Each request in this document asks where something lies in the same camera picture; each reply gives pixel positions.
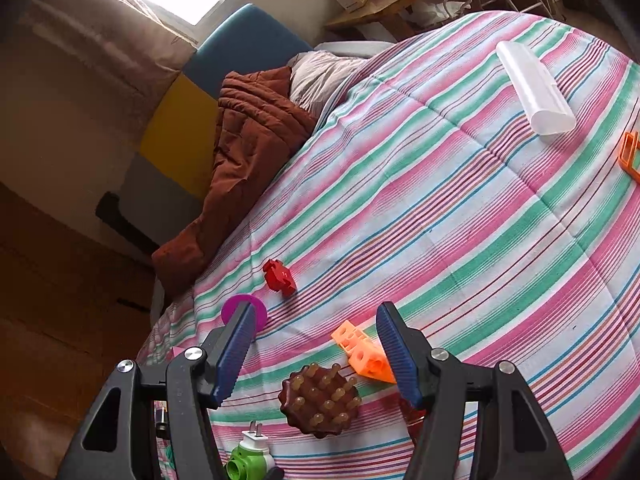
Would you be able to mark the beige curtain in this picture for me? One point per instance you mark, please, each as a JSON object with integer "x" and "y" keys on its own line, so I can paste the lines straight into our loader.
{"x": 100, "y": 25}

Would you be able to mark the green plug night light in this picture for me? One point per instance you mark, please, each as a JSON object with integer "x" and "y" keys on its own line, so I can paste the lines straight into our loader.
{"x": 245, "y": 460}

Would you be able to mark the red plastic toy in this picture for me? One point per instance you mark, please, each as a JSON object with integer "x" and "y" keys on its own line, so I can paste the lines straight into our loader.
{"x": 277, "y": 275}

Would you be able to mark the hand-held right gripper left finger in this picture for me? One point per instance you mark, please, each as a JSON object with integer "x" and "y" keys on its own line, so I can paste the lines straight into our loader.
{"x": 235, "y": 350}

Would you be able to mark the translucent white case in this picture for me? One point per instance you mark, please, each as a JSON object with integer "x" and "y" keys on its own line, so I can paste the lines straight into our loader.
{"x": 535, "y": 90}

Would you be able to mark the grey yellow blue headboard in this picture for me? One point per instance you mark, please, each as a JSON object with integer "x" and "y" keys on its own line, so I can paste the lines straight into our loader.
{"x": 170, "y": 125}

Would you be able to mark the magenta plastic disc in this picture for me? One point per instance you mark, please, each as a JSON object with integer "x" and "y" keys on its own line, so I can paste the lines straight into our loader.
{"x": 232, "y": 307}

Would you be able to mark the orange building block piece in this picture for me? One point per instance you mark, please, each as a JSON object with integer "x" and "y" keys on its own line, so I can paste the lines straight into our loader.
{"x": 367, "y": 360}

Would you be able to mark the striped blanket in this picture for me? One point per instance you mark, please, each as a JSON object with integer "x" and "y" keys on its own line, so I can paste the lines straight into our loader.
{"x": 450, "y": 210}

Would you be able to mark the brown quilt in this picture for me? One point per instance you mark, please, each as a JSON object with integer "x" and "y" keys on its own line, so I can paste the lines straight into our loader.
{"x": 245, "y": 135}

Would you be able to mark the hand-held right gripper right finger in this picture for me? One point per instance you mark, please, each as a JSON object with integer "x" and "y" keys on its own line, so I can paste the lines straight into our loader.
{"x": 395, "y": 355}

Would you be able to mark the black rolled mat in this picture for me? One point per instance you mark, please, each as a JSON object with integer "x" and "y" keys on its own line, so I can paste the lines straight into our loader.
{"x": 125, "y": 220}

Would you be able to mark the wooden wardrobe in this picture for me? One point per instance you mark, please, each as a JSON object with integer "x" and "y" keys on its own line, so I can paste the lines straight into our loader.
{"x": 50, "y": 335}

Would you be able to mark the orange plastic frame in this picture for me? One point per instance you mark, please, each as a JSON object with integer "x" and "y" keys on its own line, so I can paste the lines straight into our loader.
{"x": 624, "y": 157}

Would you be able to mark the brown massage comb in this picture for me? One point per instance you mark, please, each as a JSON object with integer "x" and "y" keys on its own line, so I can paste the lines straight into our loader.
{"x": 300, "y": 410}

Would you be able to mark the grey white pillow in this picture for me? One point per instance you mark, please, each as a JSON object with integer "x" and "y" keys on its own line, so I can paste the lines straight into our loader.
{"x": 320, "y": 75}

